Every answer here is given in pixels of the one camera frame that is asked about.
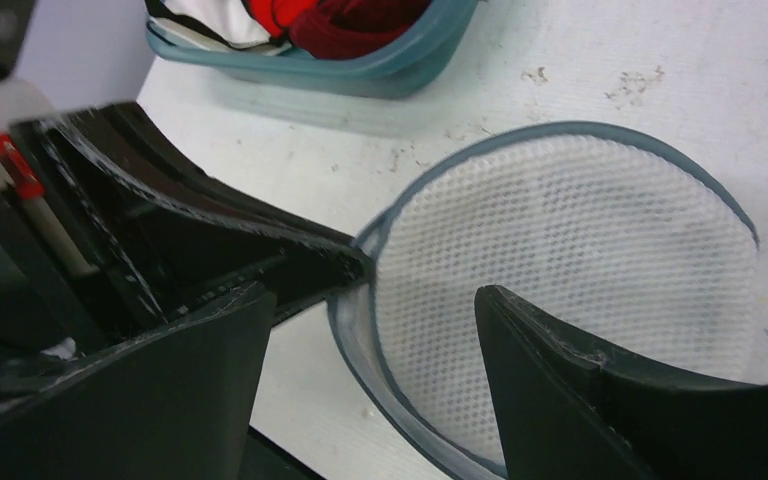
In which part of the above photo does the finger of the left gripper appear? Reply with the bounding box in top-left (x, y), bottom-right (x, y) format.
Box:
top-left (9, 101), bottom-right (374, 325)

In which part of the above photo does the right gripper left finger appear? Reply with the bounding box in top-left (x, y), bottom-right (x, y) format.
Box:
top-left (0, 283), bottom-right (276, 479)

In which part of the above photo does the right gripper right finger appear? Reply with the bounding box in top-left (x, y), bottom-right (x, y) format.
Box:
top-left (474, 285), bottom-right (768, 479)

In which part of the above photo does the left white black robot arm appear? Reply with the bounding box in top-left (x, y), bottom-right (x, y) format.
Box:
top-left (0, 101), bottom-right (374, 361)

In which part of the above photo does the white black bra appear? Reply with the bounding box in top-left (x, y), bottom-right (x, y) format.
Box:
top-left (144, 0), bottom-right (291, 55)

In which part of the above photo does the dark red lace bra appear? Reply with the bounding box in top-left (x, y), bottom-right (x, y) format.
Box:
top-left (289, 0), bottom-right (431, 60)

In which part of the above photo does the teal plastic bin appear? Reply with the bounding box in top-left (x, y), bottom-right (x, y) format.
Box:
top-left (146, 1), bottom-right (478, 99)

